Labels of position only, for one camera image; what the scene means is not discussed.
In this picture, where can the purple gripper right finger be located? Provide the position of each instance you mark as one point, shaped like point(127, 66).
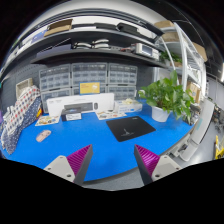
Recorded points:
point(153, 167)

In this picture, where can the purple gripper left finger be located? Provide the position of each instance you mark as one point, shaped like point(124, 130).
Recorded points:
point(72, 167)

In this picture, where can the black mouse pad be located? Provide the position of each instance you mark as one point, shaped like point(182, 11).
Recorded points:
point(128, 128)

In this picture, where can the small black white box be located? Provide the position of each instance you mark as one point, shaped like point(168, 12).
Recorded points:
point(70, 115)

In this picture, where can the sticker sheet left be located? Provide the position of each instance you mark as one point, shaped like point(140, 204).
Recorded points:
point(47, 120)

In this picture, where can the sticker sheet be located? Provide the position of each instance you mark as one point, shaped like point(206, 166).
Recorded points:
point(47, 120)
point(109, 115)

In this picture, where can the white plant pot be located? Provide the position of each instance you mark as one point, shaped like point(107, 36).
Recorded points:
point(159, 114)

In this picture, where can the sticker sheet centre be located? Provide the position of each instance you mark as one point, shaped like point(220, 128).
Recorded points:
point(109, 115)

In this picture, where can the white small box right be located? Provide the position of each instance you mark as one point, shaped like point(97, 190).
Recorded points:
point(125, 106)

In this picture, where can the white keyboard box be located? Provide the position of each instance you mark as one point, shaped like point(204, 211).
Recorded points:
point(87, 103)

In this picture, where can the green potted plant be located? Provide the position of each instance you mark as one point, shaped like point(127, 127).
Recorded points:
point(169, 96)

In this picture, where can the checkered patterned cloth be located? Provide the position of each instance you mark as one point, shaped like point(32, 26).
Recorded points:
point(24, 113)

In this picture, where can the yellow sign card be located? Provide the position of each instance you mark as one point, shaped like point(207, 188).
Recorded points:
point(89, 88)

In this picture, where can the grey drawer cabinet left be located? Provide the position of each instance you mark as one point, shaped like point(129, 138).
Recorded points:
point(54, 82)

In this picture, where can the grey drawer cabinet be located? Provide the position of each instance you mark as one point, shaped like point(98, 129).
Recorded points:
point(88, 72)
point(122, 80)
point(54, 82)

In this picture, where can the grey drawer cabinet right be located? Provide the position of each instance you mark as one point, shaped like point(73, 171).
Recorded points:
point(122, 80)

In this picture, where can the grey drawer cabinet centre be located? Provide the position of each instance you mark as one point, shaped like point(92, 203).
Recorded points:
point(88, 72)

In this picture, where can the white wicker basket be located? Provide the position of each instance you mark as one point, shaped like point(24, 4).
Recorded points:
point(22, 85)

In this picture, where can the black lower shelf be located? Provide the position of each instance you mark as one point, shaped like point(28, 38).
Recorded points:
point(74, 56)

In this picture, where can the black shelf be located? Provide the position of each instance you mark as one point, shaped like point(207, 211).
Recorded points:
point(74, 56)
point(120, 35)

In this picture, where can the white electronic instrument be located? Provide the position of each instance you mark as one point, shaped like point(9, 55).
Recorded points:
point(145, 50)

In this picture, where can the black upper shelf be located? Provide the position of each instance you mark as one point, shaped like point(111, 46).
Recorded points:
point(120, 35)

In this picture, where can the cardboard box top shelf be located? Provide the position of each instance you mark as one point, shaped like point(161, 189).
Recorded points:
point(60, 26)

